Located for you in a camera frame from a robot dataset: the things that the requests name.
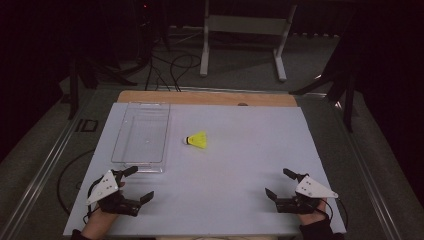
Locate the white table board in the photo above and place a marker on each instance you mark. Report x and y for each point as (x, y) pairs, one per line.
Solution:
(233, 173)

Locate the person's right hand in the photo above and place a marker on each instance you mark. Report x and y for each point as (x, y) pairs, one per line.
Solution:
(313, 218)

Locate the black tripod stand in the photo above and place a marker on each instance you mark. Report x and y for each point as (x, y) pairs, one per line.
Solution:
(343, 83)
(80, 76)

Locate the person's left hand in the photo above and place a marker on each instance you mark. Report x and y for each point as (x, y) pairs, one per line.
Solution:
(101, 218)

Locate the yellow shuttlecock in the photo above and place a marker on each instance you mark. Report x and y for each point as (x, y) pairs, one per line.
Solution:
(199, 140)

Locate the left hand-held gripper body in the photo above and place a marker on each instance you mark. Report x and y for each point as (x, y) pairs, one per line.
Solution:
(106, 186)

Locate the wooden table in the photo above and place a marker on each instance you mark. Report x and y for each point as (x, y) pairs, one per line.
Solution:
(206, 98)

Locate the metal floor rail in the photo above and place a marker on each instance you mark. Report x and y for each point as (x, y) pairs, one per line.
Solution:
(366, 173)
(43, 173)

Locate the black rectangular floor frame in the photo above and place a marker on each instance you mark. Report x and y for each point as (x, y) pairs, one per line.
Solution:
(86, 125)

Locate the white metal stand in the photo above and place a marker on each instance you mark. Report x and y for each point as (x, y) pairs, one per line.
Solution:
(248, 25)

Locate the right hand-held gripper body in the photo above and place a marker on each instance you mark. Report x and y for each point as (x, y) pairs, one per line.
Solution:
(313, 189)

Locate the clear plastic container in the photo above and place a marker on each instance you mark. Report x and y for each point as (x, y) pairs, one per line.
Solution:
(141, 136)

